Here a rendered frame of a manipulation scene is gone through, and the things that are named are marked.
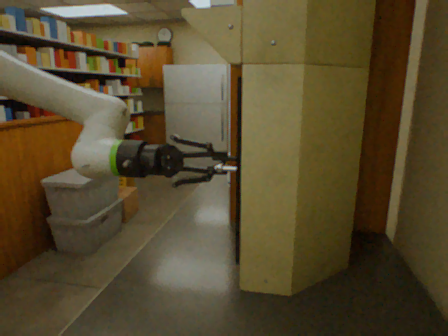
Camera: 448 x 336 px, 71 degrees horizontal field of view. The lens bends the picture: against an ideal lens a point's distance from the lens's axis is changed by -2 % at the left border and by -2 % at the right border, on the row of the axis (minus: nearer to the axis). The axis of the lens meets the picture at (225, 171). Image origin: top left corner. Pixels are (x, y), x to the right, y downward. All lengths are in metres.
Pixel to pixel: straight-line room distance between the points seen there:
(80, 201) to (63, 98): 1.99
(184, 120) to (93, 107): 4.95
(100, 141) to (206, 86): 4.89
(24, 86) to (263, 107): 0.57
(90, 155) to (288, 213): 0.48
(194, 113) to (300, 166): 5.16
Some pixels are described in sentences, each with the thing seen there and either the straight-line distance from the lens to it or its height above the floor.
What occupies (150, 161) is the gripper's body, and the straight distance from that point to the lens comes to 0.75.
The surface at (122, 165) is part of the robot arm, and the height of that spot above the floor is 1.19.
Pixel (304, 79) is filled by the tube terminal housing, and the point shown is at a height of 1.38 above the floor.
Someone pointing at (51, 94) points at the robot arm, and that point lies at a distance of 0.89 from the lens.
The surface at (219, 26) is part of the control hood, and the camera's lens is 0.62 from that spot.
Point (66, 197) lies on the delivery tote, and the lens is 2.88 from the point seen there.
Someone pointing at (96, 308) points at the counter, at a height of 0.94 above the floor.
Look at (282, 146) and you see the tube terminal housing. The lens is 0.61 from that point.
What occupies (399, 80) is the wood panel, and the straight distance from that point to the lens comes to 1.01.
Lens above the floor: 1.36
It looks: 14 degrees down
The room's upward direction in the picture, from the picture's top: straight up
